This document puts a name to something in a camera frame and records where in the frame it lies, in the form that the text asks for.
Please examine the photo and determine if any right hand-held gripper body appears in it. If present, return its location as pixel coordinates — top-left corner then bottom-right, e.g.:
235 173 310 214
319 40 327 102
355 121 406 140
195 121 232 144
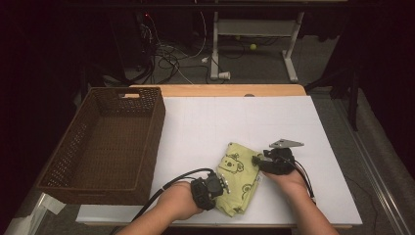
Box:
260 138 305 175

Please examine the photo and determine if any green printed baby romper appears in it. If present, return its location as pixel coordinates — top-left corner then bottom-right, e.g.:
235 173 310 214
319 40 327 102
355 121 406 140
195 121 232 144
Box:
214 141 266 218

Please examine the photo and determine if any white table mat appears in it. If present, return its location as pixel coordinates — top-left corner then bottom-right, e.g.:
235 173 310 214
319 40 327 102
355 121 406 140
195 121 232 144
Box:
75 95 363 226

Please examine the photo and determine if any person's left hand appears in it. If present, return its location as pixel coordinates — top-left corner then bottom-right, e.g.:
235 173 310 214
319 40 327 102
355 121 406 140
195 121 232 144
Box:
156 180 206 221

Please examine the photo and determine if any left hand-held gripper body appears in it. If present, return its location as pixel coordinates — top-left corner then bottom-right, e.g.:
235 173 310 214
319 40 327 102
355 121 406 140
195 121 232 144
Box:
190 170 231 211

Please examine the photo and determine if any white metal desk frame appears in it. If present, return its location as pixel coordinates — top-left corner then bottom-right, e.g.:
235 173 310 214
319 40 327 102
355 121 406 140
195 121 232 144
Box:
209 11 306 83

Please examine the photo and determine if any black cable tangle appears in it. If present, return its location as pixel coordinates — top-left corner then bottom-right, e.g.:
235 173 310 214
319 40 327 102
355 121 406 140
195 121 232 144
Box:
138 18 213 86

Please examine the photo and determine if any black floor stand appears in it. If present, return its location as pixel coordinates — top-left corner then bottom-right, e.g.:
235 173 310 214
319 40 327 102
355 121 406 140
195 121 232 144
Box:
304 62 361 131

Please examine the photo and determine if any white cable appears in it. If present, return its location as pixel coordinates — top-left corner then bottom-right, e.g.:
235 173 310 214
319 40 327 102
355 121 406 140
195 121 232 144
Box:
177 11 208 62

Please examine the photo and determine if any person's right hand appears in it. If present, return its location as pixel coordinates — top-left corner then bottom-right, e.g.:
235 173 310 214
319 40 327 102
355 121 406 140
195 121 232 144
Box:
260 168 311 201

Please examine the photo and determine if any right hand-held gripper black cable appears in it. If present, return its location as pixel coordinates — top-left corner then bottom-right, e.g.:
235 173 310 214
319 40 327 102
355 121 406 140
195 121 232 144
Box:
283 156 317 206

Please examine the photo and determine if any brown woven basket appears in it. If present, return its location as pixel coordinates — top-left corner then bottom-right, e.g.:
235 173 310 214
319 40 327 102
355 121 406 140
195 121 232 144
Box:
37 86 166 207

